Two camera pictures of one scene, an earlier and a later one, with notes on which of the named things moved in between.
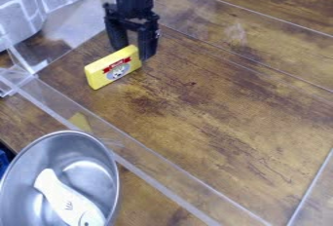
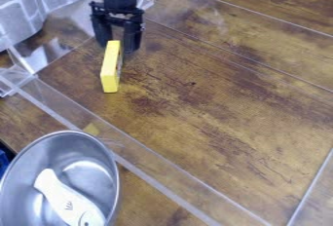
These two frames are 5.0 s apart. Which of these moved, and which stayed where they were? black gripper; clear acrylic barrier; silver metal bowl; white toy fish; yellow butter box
Moved: yellow butter box; black gripper
Stayed: white toy fish; clear acrylic barrier; silver metal bowl
